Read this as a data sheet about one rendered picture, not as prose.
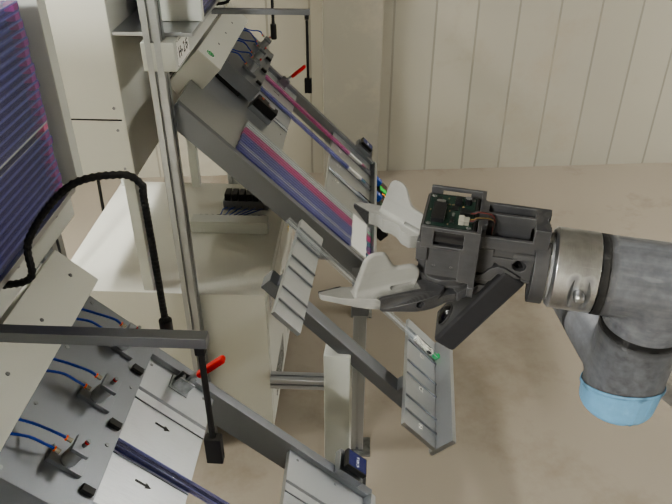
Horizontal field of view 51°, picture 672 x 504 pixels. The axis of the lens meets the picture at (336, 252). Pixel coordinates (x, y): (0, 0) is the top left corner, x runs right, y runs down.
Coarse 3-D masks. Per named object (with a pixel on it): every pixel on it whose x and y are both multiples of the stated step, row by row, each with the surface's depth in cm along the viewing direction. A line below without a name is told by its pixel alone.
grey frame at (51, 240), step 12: (60, 216) 105; (72, 216) 110; (48, 228) 101; (60, 228) 105; (48, 240) 102; (60, 240) 112; (36, 252) 98; (48, 252) 110; (60, 252) 113; (24, 264) 95; (36, 264) 98; (12, 276) 91; (24, 276) 95; (12, 288) 92; (0, 300) 89; (12, 300) 92; (0, 312) 89
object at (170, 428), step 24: (144, 384) 114; (168, 384) 118; (144, 408) 111; (168, 408) 115; (192, 408) 119; (144, 432) 108; (168, 432) 112; (192, 432) 115; (120, 456) 102; (168, 456) 109; (192, 456) 112; (120, 480) 100; (144, 480) 103
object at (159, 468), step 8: (120, 440) 103; (120, 448) 102; (128, 448) 103; (136, 448) 104; (128, 456) 103; (136, 456) 103; (144, 456) 104; (144, 464) 104; (152, 464) 104; (160, 464) 105; (160, 472) 105; (168, 472) 105; (176, 472) 106; (168, 480) 106; (176, 480) 106; (184, 480) 106; (184, 488) 106; (192, 488) 107; (200, 488) 108; (200, 496) 107; (208, 496) 108; (216, 496) 109
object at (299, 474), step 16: (288, 464) 127; (304, 464) 130; (288, 480) 124; (304, 480) 127; (320, 480) 130; (336, 480) 134; (288, 496) 122; (304, 496) 125; (320, 496) 128; (336, 496) 131; (352, 496) 134
